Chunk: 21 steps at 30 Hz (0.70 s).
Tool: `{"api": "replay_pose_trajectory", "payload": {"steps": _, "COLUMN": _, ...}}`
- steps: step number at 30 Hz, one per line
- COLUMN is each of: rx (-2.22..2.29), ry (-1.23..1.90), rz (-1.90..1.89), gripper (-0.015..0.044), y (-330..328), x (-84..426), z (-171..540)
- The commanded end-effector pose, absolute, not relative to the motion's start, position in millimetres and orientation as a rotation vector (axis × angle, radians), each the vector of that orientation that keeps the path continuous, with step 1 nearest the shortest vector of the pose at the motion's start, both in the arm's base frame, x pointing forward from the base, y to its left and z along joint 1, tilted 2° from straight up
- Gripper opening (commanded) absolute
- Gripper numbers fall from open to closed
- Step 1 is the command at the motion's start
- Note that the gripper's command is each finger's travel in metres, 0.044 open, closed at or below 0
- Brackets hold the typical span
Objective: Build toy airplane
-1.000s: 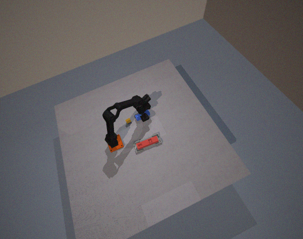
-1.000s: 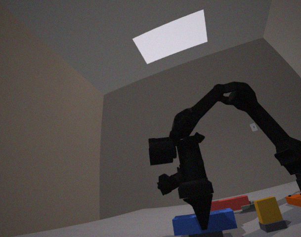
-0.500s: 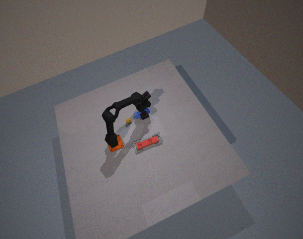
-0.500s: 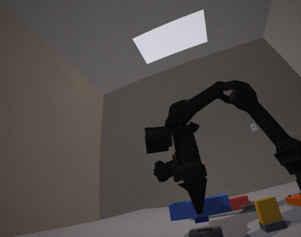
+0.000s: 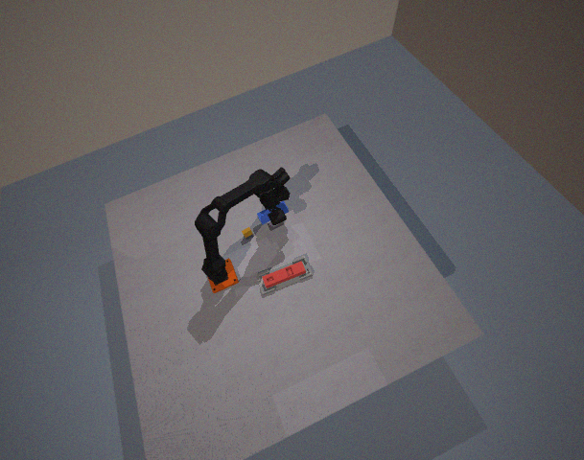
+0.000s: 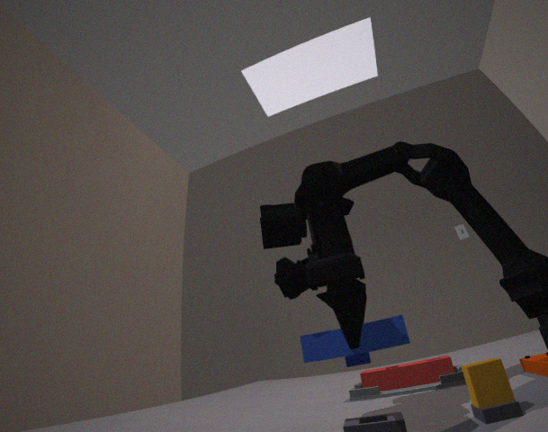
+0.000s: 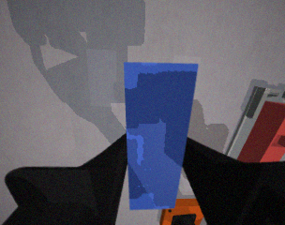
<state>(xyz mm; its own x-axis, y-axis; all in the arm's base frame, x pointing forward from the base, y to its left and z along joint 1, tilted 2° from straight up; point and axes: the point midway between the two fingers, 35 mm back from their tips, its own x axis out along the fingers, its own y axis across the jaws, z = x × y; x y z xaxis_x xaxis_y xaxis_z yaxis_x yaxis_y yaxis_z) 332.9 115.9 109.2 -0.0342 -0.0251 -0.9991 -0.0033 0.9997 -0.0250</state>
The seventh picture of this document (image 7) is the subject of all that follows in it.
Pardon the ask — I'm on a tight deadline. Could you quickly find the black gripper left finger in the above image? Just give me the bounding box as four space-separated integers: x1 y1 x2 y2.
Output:
5 133 128 225

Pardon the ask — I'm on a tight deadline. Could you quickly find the blue plate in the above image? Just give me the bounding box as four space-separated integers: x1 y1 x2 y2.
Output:
124 62 199 210

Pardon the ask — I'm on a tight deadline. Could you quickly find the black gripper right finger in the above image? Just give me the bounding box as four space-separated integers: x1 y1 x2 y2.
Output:
183 137 285 225

